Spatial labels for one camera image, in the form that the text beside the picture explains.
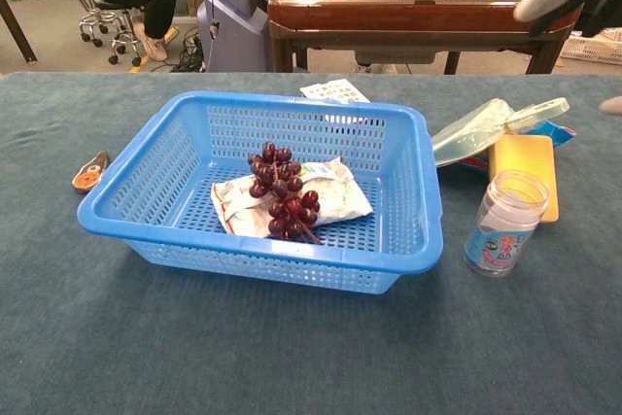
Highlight white snack packet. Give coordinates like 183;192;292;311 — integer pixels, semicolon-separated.
211;156;374;240

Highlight dark red grapes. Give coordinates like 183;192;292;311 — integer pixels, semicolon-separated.
247;141;323;245

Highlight blue red snack bag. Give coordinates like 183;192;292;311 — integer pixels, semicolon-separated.
456;118;579;173

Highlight white plastic crate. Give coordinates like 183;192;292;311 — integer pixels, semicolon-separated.
560;28;622;65

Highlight brown mahjong table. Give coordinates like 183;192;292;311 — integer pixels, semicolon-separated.
266;0;584;75

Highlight yellow sponge block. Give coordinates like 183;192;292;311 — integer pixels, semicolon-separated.
487;134;560;225

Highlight white red-printed card pack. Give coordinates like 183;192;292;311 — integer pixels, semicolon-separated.
299;79;371;105

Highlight clear jar with blue label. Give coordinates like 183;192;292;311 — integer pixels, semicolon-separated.
463;169;551;279

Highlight black chrome office chair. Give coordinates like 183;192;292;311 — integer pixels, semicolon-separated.
51;0;143;67

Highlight blue plastic perforated basket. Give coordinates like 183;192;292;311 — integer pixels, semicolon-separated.
76;90;444;295

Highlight orange brown correction tape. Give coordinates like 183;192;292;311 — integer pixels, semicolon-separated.
71;150;110;194

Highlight dark table leg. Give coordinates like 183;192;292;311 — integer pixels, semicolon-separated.
0;0;39;65

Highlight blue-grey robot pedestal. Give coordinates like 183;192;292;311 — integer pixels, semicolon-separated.
196;0;271;74

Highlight black floor cable bundle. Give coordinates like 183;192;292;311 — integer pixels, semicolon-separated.
168;28;205;74

